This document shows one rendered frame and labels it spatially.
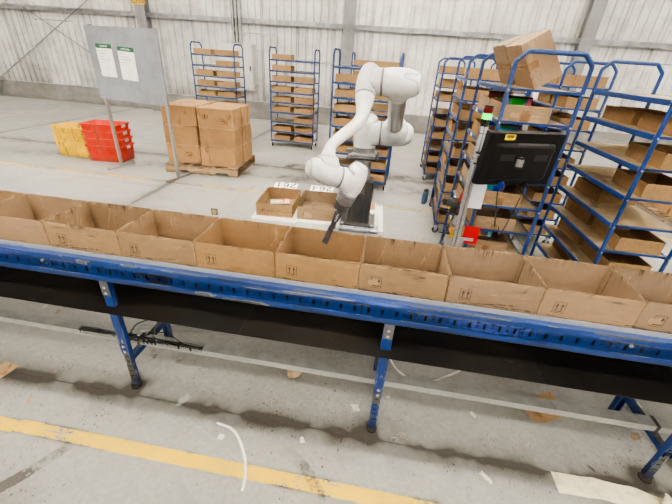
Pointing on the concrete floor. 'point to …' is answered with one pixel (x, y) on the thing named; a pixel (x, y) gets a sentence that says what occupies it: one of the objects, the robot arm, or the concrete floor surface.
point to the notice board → (130, 73)
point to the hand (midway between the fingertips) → (327, 235)
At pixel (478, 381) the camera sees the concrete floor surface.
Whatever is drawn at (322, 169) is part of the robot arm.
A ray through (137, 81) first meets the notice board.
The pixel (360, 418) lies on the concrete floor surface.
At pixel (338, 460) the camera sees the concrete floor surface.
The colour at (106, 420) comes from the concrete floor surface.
